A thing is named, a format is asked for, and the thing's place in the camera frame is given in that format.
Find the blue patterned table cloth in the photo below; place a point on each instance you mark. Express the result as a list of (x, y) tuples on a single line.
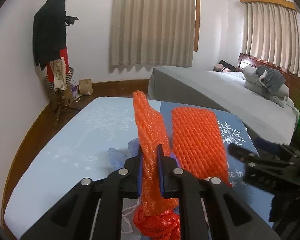
[(80, 150)]

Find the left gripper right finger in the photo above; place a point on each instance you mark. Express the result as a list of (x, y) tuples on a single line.
[(167, 181)]

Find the black hanging coat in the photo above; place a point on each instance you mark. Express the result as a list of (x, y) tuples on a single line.
[(49, 32)]

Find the blue plastic bag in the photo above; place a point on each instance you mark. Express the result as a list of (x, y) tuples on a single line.
[(117, 158)]

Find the brown paper bag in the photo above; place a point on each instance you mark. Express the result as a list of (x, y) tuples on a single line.
[(86, 87)]

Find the orange foam net sleeve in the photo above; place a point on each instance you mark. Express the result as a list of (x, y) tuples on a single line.
[(151, 133)]

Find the red hanging garment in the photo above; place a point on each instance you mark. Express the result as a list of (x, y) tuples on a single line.
[(64, 54)]

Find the beige window curtain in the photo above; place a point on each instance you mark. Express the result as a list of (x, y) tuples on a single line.
[(271, 33), (152, 33)]

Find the wooden coat rack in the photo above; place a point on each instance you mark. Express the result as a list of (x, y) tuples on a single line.
[(63, 98)]

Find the beige printed hanging bag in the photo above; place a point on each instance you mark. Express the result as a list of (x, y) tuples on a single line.
[(58, 68)]

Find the beige right window curtain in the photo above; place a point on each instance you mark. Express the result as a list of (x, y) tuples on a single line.
[(271, 33)]

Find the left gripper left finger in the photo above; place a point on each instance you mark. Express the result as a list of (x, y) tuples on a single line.
[(133, 183)]

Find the red plastic mesh bag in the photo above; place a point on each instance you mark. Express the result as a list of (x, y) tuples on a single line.
[(165, 226)]

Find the grey folded blanket pile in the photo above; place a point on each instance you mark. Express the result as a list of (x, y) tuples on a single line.
[(268, 83)]

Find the bed with grey sheet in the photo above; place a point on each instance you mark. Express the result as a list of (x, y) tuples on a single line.
[(224, 91)]

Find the beige left window curtain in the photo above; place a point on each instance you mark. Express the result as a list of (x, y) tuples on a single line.
[(152, 33)]

